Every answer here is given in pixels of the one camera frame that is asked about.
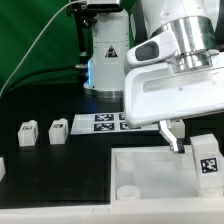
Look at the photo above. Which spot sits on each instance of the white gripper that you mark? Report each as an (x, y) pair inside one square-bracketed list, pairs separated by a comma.
[(154, 93)]

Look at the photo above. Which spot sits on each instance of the white square tabletop part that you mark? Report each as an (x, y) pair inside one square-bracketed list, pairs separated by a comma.
[(147, 173)]

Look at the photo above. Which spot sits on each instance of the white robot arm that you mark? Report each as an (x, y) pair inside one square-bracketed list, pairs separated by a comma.
[(115, 33)]

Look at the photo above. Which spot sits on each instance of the marker sheet with tags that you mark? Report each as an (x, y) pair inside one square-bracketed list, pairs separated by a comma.
[(104, 123)]

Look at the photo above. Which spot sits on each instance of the white block left edge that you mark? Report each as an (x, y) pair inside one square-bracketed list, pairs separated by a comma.
[(2, 168)]

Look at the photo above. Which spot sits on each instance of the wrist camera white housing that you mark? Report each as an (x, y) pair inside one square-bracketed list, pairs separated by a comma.
[(152, 51)]

